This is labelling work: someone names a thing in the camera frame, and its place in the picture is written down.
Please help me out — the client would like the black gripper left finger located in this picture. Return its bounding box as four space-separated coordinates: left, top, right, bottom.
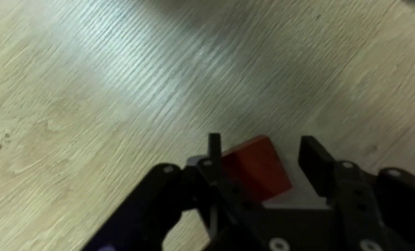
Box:
81 133 269 251

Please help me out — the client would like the orange block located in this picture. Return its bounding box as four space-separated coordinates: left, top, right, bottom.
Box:
219 136 294 204

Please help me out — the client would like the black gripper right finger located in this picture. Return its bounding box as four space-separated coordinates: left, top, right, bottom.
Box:
298 136 415 251

